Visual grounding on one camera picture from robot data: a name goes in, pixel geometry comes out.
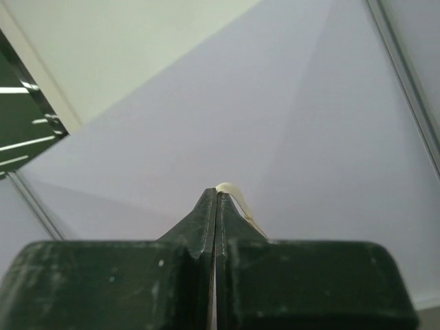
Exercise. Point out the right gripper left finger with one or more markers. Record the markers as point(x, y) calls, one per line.
point(162, 284)

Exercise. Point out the cream printed ribbon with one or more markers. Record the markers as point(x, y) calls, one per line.
point(235, 193)

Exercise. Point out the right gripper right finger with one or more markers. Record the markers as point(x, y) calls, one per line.
point(299, 284)

